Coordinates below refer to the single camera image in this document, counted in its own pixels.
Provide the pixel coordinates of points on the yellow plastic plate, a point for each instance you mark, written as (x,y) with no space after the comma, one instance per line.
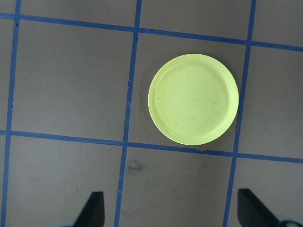
(193,99)

